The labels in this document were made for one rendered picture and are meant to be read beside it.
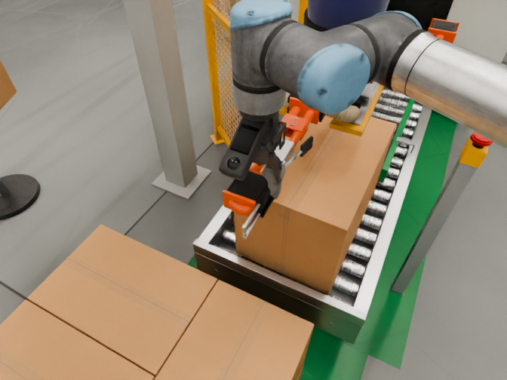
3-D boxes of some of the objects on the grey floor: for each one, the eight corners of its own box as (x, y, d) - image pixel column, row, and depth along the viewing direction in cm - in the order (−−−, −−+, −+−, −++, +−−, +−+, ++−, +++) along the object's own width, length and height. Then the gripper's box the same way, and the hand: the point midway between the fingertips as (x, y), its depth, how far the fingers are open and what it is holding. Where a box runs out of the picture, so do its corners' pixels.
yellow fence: (210, 136, 294) (163, -306, 141) (222, 133, 297) (188, -305, 144) (257, 213, 239) (265, -368, 87) (271, 209, 242) (303, -364, 90)
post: (393, 280, 207) (468, 136, 134) (405, 286, 205) (489, 142, 132) (390, 290, 203) (466, 148, 130) (403, 295, 200) (487, 153, 128)
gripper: (309, 99, 67) (299, 183, 82) (235, 80, 72) (238, 161, 87) (290, 126, 61) (283, 209, 77) (211, 102, 66) (219, 185, 81)
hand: (253, 190), depth 79 cm, fingers closed on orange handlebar, 9 cm apart
